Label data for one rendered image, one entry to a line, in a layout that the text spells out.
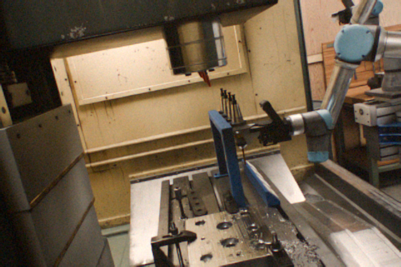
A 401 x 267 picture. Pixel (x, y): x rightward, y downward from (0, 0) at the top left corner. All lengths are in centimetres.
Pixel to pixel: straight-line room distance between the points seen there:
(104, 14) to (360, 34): 79
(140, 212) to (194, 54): 120
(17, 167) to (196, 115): 133
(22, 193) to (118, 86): 125
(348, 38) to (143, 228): 126
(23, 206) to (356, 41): 105
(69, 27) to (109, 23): 9
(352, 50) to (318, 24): 267
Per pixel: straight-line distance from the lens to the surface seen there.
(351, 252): 136
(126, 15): 85
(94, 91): 201
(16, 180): 83
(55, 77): 120
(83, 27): 86
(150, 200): 196
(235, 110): 128
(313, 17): 391
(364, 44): 126
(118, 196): 213
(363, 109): 182
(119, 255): 196
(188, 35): 89
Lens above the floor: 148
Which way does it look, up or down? 12 degrees down
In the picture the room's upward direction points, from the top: 11 degrees counter-clockwise
